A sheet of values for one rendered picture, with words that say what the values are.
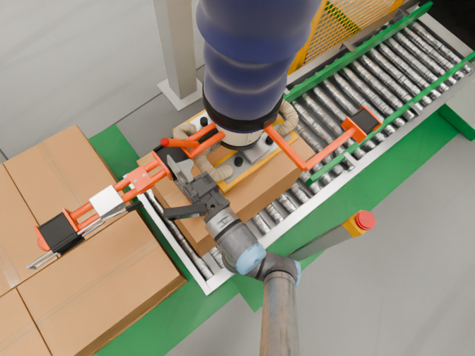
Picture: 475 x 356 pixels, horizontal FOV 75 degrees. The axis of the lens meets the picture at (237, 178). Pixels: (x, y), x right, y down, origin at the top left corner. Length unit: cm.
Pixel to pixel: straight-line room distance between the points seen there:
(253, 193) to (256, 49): 69
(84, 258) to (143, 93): 143
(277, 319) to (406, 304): 171
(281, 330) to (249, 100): 53
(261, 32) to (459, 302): 232
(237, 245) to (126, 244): 88
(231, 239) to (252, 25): 50
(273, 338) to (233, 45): 60
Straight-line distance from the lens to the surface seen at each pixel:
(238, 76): 69
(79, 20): 326
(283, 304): 81
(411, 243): 251
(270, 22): 58
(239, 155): 105
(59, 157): 185
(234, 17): 58
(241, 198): 118
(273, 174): 123
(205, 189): 85
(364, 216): 119
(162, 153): 92
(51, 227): 92
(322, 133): 187
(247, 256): 80
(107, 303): 159
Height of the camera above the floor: 207
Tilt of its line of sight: 68 degrees down
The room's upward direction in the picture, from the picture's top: 12 degrees clockwise
